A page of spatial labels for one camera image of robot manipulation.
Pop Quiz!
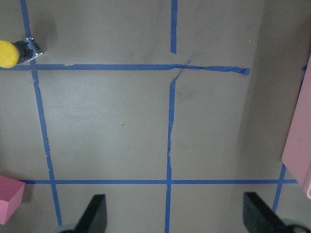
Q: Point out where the yellow push button switch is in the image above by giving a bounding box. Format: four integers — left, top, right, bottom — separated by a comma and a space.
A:
0, 37, 43, 68

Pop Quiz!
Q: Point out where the pink foam cube centre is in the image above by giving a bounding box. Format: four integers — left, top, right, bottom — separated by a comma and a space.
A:
0, 175, 25, 225

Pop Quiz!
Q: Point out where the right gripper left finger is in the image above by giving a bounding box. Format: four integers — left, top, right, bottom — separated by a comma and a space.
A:
73, 194, 107, 233

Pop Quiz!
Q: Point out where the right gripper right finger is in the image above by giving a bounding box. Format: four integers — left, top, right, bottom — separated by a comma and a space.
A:
242, 192, 301, 233

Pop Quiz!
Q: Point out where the pink plastic bin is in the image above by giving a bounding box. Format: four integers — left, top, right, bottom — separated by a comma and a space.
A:
282, 61, 311, 198

